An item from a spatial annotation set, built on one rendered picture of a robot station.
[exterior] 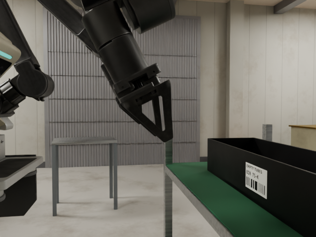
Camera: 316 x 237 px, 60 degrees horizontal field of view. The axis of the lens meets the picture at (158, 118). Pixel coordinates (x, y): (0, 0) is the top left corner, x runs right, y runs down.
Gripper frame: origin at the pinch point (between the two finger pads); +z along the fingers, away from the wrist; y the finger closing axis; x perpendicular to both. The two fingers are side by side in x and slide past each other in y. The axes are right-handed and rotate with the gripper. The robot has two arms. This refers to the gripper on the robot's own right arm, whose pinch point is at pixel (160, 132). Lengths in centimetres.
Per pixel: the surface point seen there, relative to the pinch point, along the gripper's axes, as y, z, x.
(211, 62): 525, -4, -222
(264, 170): 13.1, 19.5, -17.3
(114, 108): 516, -11, 6
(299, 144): 461, 222, -290
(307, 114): 530, 202, -377
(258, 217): 9.3, 25.6, -10.7
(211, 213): 13.3, 22.0, -3.2
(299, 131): 462, 200, -301
